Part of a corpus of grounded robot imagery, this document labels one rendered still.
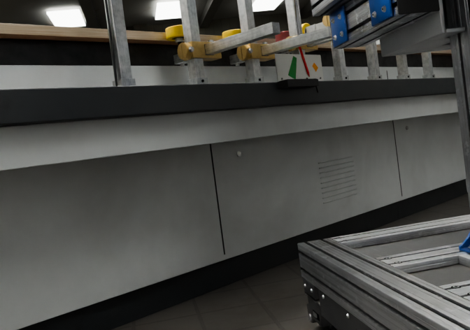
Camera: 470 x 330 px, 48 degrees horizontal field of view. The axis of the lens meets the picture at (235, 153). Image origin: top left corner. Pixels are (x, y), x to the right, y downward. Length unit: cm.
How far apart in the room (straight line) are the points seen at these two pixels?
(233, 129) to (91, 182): 47
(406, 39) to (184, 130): 68
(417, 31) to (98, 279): 110
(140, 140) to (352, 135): 133
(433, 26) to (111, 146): 83
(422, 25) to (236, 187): 101
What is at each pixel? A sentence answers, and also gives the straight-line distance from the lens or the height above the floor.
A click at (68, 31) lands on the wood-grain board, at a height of 89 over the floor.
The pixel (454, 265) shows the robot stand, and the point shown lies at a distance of 120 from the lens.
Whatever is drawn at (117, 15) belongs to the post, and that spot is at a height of 89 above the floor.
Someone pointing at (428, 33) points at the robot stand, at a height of 69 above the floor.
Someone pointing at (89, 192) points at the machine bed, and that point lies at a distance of 163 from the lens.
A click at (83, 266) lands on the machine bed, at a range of 163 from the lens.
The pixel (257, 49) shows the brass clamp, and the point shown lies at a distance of 181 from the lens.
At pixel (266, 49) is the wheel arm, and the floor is 81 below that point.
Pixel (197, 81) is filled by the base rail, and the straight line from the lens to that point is 161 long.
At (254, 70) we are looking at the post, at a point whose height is 74.
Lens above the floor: 52
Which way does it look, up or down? 1 degrees down
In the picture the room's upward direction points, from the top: 7 degrees counter-clockwise
